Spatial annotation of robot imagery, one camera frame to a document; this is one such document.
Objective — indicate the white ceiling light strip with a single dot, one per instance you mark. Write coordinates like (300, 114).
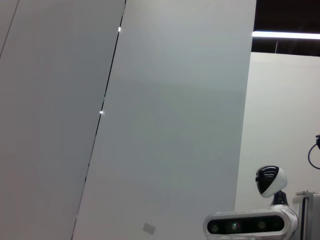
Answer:
(285, 35)

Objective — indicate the grey wall sticker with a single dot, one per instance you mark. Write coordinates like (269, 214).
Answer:
(149, 228)

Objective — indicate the grey metal stand frame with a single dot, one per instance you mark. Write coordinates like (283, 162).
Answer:
(306, 200)

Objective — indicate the white humanoid robot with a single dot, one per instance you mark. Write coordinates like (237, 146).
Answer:
(280, 182)

